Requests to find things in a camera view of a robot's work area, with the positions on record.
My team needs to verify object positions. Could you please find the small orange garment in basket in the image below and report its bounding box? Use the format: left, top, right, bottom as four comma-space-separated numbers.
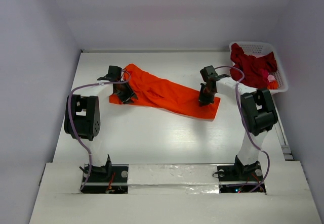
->
267, 80, 279, 90

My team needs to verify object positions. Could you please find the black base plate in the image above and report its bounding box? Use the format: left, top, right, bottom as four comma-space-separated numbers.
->
81, 165, 129, 194
213, 165, 266, 194

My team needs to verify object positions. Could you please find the pink garment in basket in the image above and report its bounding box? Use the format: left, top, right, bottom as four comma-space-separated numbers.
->
260, 69, 275, 83

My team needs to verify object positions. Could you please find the white plastic basket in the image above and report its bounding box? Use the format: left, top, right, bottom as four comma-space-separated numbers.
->
229, 41, 288, 94

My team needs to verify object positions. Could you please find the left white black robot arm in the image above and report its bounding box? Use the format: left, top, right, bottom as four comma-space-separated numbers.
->
64, 66, 138, 181

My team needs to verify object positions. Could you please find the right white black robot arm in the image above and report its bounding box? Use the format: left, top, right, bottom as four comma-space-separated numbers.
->
198, 66, 278, 182

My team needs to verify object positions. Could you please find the orange t shirt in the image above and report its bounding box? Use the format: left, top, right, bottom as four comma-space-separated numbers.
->
109, 64, 221, 120

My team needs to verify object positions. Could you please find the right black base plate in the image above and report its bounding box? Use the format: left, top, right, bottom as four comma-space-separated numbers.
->
213, 165, 266, 194

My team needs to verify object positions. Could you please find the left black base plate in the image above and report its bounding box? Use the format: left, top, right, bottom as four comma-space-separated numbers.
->
81, 165, 129, 194

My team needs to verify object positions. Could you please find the dark red t shirt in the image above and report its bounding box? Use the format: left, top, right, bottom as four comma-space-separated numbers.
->
230, 43, 278, 89

